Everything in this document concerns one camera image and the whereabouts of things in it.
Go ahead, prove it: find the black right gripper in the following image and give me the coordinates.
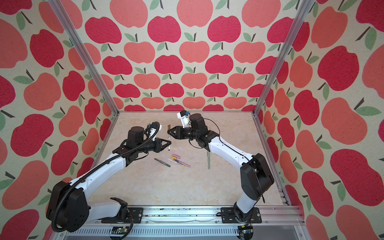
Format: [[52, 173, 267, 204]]
[[165, 124, 198, 141]]

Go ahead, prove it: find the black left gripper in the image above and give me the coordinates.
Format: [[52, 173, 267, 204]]
[[136, 137, 172, 154]]

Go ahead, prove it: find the pink pen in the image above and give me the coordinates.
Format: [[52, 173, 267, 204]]
[[175, 160, 191, 168]]

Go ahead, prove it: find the light green pen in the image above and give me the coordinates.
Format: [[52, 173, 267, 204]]
[[207, 152, 211, 170]]

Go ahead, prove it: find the white pen brown end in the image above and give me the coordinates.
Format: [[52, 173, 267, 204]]
[[168, 134, 172, 151]]

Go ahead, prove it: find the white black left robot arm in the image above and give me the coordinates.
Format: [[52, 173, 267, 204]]
[[46, 122, 171, 233]]

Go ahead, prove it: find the dark green pen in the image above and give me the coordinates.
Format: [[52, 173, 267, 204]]
[[155, 158, 171, 168]]

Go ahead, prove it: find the white pen yellow end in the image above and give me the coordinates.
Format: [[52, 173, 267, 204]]
[[167, 158, 185, 167]]

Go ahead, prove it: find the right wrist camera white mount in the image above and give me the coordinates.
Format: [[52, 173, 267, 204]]
[[177, 110, 191, 128]]

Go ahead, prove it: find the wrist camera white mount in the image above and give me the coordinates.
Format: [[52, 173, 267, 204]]
[[147, 122, 162, 141], [177, 110, 191, 128]]

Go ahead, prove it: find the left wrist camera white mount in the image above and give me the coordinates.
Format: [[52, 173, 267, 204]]
[[147, 122, 162, 141]]

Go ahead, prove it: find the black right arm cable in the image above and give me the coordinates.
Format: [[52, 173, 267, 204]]
[[188, 118, 268, 205]]

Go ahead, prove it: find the aluminium front rail base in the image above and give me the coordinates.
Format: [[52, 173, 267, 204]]
[[50, 206, 310, 240]]

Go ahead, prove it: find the aluminium left rear corner post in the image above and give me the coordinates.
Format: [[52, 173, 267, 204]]
[[48, 1, 120, 117]]

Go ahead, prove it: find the aluminium corner post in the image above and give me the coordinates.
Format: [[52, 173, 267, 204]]
[[48, 1, 120, 117], [252, 0, 315, 119]]

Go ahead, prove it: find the aluminium right rear corner post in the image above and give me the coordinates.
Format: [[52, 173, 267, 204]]
[[252, 0, 315, 119]]

